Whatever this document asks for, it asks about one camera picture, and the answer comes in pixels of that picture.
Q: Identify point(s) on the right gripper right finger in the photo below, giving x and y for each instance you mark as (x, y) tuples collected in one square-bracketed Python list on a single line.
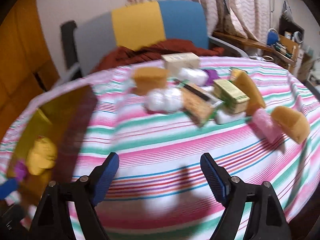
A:
[(266, 219)]

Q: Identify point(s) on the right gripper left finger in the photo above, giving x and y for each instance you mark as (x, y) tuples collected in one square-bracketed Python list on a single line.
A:
[(52, 219)]

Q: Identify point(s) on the purple wrapper packet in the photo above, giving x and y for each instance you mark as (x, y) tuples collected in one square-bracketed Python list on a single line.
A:
[(20, 170)]

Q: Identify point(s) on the yellow knitted cloth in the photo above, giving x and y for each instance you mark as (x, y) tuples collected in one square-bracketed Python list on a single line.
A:
[(42, 156)]

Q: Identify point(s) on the pink sponge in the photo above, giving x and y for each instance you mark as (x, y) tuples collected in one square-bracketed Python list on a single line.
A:
[(265, 123)]

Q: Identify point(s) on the yellow sponge chunk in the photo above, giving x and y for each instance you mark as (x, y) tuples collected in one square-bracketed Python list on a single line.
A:
[(292, 122)]

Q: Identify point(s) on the green yellow small box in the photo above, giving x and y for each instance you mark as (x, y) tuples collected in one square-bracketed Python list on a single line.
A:
[(236, 101)]

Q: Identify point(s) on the cracker packet black stripe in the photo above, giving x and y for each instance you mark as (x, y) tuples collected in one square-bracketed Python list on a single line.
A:
[(200, 105)]

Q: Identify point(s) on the yellow sponge wedge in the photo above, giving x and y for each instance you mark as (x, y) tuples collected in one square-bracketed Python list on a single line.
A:
[(246, 85)]

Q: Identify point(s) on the white plastic bag bundle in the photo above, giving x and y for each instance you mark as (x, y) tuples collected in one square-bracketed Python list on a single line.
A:
[(166, 100), (196, 76)]

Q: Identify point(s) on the yellow sponge block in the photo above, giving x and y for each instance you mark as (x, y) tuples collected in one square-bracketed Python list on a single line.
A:
[(149, 78)]

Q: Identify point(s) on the striped pink green tablecloth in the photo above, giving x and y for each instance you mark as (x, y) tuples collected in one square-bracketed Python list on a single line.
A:
[(159, 191)]

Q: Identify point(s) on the wooden wardrobe door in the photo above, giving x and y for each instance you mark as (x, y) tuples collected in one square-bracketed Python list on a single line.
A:
[(27, 69)]

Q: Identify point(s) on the purple cloth piece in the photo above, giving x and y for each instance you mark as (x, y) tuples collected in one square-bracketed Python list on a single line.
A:
[(212, 75)]

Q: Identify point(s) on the wooden side table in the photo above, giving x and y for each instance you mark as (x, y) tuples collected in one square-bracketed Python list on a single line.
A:
[(248, 43)]

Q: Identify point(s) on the grey yellow blue chair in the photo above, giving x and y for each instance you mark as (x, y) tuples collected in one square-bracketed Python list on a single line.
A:
[(134, 27)]

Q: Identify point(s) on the cream cardboard box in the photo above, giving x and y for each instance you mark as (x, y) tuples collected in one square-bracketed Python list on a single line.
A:
[(174, 62)]

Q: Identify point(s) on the dark red jacket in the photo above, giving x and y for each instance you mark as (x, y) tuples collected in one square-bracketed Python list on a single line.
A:
[(123, 56)]

